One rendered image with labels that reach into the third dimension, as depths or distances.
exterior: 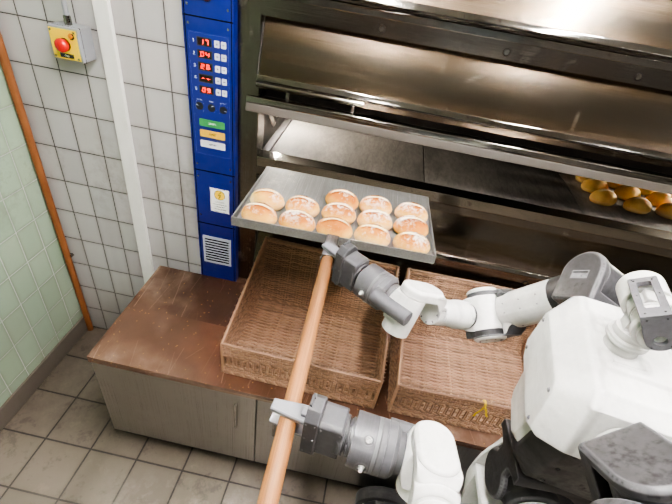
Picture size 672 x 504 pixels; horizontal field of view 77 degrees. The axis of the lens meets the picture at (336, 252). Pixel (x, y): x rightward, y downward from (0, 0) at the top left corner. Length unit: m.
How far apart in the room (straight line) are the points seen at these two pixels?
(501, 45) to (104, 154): 1.43
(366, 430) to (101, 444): 1.64
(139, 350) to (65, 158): 0.82
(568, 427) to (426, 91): 1.00
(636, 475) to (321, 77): 1.20
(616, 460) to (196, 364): 1.29
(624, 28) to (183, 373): 1.67
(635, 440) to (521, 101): 1.02
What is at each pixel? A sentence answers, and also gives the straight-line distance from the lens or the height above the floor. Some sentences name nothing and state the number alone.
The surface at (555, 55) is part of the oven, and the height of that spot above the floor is 1.67.
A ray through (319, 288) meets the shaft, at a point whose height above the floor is 1.23.
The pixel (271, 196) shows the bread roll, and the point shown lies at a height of 1.25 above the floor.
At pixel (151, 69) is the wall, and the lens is 1.62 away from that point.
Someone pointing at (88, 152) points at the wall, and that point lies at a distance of 1.91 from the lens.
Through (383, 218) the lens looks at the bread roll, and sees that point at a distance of 1.18.
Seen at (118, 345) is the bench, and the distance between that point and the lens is 1.73.
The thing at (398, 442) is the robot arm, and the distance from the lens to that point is 0.71.
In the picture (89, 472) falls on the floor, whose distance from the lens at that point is 2.16.
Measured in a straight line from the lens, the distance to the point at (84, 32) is 1.67.
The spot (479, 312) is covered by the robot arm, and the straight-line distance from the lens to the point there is 1.10.
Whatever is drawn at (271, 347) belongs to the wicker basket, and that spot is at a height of 0.59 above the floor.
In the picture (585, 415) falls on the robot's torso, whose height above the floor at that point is 1.37.
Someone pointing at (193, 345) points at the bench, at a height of 0.58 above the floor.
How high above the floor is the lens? 1.86
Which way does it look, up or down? 37 degrees down
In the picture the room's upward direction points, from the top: 10 degrees clockwise
